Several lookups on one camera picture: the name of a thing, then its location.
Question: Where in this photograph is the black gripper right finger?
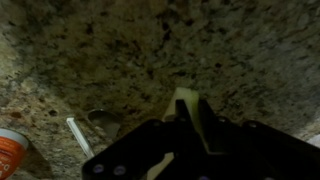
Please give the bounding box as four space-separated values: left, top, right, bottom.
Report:
198 99 242 156

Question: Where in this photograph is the yellow green kitchen sponge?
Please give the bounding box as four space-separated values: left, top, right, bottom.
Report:
145 86 212 180

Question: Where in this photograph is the thin white stick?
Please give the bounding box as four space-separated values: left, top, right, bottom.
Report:
65 116 96 159

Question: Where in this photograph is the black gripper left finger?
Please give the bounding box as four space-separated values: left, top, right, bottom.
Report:
175 98 210 158

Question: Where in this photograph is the small orange bottle white cap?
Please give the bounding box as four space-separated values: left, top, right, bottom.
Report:
0 128 30 180

